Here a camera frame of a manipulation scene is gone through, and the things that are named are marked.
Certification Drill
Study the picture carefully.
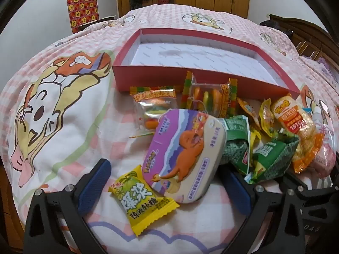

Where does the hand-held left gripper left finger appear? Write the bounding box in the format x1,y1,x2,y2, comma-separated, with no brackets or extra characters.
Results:
23,158,112,254

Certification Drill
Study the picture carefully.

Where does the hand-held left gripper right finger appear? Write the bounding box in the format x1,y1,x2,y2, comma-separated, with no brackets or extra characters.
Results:
218,164,305,254

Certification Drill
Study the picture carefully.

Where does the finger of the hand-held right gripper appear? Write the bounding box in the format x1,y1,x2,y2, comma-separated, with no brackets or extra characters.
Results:
278,173,339,207

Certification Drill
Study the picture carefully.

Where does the pink jelly packet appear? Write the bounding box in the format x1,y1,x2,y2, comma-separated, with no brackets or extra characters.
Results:
308,106,338,179

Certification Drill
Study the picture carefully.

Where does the green snack packet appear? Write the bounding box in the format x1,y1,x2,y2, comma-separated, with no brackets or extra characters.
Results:
218,114,252,175
245,134,300,184

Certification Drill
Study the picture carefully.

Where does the yellow candy packet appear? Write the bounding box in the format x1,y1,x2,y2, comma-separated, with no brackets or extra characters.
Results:
108,165,181,237

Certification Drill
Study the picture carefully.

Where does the orange rice cracker packet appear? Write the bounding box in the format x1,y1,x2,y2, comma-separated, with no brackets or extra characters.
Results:
270,94,325,175

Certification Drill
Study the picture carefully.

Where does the purple dinosaur tin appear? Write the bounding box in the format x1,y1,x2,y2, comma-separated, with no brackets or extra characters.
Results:
142,108,227,204

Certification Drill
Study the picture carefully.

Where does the small orange snack packet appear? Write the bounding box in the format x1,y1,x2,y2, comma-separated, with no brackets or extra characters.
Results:
236,97,261,130

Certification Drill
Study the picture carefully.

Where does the clear gummy burger packet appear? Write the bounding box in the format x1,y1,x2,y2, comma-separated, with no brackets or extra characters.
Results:
181,70,239,118
129,85,176,138

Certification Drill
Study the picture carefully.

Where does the red cardboard box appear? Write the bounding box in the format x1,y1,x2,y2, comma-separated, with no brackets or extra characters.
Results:
113,28,301,101

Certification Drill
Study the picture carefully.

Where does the pink checked printed blanket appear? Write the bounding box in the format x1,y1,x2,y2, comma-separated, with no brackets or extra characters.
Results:
0,4,339,254

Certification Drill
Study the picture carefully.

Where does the dark wooden headboard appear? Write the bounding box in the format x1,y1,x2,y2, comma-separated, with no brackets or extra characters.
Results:
260,14,339,66

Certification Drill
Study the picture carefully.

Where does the dark wooden chair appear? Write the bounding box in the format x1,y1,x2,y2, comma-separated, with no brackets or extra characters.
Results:
78,16,117,32

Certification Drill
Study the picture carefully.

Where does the red yellow patterned cloth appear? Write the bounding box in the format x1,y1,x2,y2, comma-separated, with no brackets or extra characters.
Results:
66,0,100,34

